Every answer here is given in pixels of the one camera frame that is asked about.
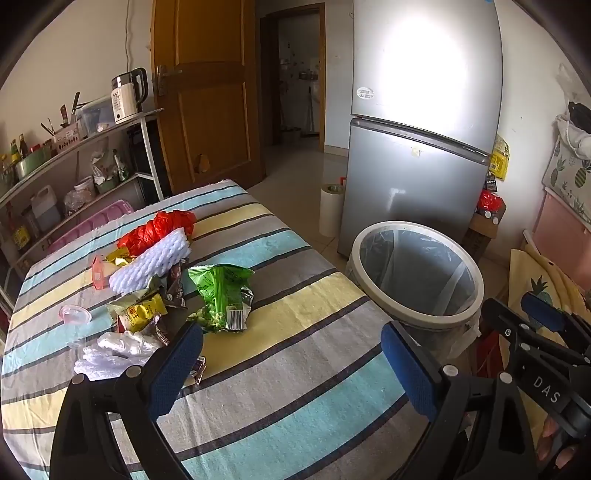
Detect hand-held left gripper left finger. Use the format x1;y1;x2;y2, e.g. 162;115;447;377
48;320;206;480

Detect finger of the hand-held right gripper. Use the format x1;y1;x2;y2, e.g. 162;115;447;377
479;298;583;372
521;292;591;357

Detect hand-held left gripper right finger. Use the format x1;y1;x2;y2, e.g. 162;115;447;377
381;320;541;480

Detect white round trash can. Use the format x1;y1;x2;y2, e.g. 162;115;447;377
345;220;485;365

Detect yellow-green snack packet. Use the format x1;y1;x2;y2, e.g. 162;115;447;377
106;288;168;333

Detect white plastic glove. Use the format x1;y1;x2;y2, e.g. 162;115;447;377
74;330;160;381

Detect green snack packet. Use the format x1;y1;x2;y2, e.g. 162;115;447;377
187;264;256;334

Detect white foam fruit net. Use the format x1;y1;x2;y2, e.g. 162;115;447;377
109;228;192;296

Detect small yellow wrapper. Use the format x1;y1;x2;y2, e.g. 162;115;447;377
105;244;139;268

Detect red plastic bag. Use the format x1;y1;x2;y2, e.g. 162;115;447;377
117;210;197;257

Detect person's right hand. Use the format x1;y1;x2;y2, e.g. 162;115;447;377
538;413;585;472

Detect red paper bag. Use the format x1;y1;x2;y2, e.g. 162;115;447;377
479;330;505;372

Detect cardboard box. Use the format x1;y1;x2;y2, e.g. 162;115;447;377
462;203;507;259

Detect pink cabinet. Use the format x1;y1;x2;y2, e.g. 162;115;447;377
533;191;591;259

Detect clear plastic bin liner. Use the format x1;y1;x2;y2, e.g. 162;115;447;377
347;228;483;365

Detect small red bag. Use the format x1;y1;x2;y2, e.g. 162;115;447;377
478;189;502;214

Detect striped tablecloth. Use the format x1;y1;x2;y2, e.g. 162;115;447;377
0;179;444;480

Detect pineapple print hanging cloth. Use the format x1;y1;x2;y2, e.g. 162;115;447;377
541;136;591;204

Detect yellow hanging packets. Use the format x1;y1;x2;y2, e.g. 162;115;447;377
489;135;511;179

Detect pink plastic tray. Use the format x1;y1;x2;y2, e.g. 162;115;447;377
48;198;134;252

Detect white paper roll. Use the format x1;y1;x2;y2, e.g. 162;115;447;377
318;184;347;238

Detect white hanging bag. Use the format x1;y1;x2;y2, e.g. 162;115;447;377
554;99;591;160

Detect silver refrigerator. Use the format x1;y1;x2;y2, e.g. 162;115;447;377
337;0;504;259

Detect yellow label bottle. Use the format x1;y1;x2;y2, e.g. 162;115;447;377
11;217;31;252

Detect white plastic jug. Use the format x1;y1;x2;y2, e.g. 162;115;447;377
30;185;61;232

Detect green bottle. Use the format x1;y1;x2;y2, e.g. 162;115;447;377
113;150;131;182

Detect crumpled plastic bags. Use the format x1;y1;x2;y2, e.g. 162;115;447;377
90;150;121;183

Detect metal shelf rack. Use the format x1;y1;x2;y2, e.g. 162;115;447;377
0;108;166;324

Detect green pot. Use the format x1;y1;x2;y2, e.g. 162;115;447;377
16;148;52;178

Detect wooden door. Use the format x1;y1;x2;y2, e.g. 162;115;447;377
150;0;267;195

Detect pink-white utensil box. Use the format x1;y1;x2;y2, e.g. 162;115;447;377
51;124;86;149

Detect clear storage box blue lid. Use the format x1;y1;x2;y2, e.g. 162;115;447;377
76;95;116;134

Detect white electric kettle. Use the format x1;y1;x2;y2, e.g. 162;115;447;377
111;68;148;125

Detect brass door handle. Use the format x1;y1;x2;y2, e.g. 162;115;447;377
154;65;183;97

